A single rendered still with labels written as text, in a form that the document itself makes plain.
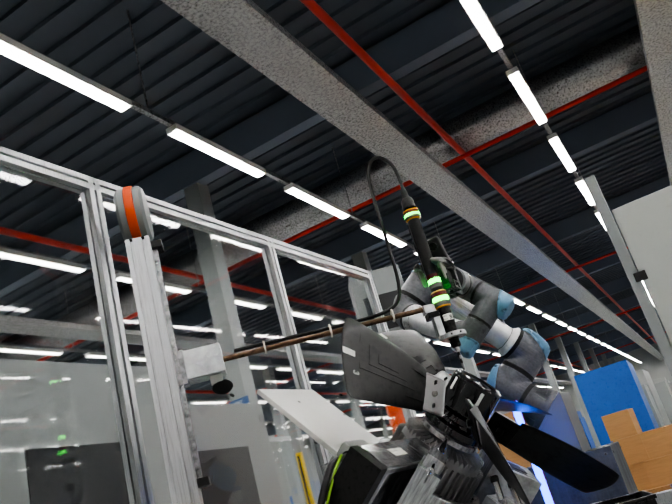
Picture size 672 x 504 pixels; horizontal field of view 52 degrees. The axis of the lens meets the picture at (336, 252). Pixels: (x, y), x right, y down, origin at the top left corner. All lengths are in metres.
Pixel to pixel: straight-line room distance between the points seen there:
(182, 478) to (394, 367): 0.54
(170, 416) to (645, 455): 9.56
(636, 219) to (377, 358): 2.25
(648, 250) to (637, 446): 7.47
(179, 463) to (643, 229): 2.55
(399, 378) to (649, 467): 9.40
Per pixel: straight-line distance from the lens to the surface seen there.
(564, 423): 2.31
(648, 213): 3.59
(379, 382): 1.52
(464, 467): 1.64
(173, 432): 1.68
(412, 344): 1.86
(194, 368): 1.70
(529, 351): 2.40
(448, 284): 1.88
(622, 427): 10.86
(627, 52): 10.27
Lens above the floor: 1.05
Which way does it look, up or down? 20 degrees up
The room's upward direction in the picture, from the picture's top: 16 degrees counter-clockwise
